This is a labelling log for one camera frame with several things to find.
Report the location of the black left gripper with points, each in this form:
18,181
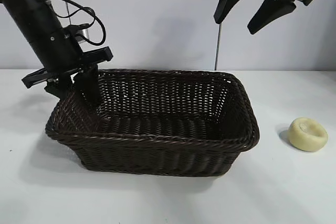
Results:
57,53

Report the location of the dark brown woven wicker basket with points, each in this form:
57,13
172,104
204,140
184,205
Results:
157,140

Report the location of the pale yellow egg yolk pastry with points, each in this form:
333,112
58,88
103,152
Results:
307,137

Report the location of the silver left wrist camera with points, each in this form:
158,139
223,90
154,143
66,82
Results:
82,34

